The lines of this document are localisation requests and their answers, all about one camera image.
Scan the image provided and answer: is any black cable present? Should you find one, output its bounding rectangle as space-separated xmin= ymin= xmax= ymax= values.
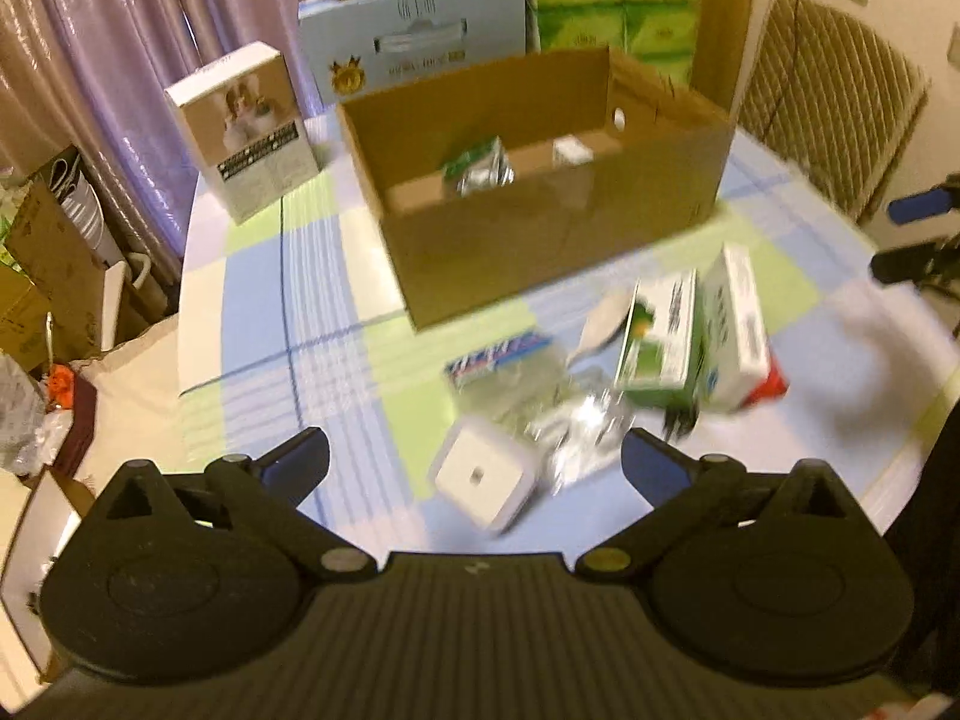
xmin=659 ymin=400 xmax=703 ymax=441

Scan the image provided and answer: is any green throat spray box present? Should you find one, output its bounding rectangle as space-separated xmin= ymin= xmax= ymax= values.
xmin=613 ymin=270 xmax=703 ymax=410

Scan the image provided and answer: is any white mecobalamin tablet box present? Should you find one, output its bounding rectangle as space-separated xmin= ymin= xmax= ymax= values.
xmin=700 ymin=244 xmax=771 ymax=413

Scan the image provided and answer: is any clear silver plastic bag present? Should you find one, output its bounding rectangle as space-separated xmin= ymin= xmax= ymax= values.
xmin=523 ymin=367 xmax=635 ymax=496

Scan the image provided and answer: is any white plastic spoon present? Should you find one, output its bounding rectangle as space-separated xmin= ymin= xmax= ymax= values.
xmin=566 ymin=289 xmax=633 ymax=366

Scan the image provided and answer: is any blue dental floss pick box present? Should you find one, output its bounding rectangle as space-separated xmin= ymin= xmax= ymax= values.
xmin=444 ymin=328 xmax=566 ymax=419

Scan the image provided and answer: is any white ointment tube box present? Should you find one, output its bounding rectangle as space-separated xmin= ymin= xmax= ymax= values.
xmin=551 ymin=135 xmax=594 ymax=169

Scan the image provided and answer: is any silver green foil pouch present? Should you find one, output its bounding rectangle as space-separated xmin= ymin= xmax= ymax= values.
xmin=441 ymin=137 xmax=516 ymax=197

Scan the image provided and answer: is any plaid tablecloth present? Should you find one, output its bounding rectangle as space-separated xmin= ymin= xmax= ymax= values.
xmin=179 ymin=135 xmax=958 ymax=554

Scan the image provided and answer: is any woven wicker chair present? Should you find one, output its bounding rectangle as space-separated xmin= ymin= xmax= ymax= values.
xmin=737 ymin=0 xmax=929 ymax=224

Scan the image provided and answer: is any brown cardboard carton stack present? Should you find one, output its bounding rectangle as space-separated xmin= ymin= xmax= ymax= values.
xmin=2 ymin=145 xmax=148 ymax=372

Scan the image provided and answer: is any brown cardboard box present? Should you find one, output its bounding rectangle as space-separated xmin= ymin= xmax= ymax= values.
xmin=337 ymin=49 xmax=734 ymax=330

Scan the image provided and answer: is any white humidifier product box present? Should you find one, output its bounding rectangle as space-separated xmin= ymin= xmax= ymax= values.
xmin=164 ymin=41 xmax=319 ymax=224

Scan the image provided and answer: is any green tissue pack bundle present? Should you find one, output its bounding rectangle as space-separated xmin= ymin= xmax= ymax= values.
xmin=504 ymin=0 xmax=703 ymax=91

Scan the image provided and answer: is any light blue milk carton box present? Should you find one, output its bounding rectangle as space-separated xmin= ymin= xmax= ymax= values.
xmin=298 ymin=0 xmax=526 ymax=106

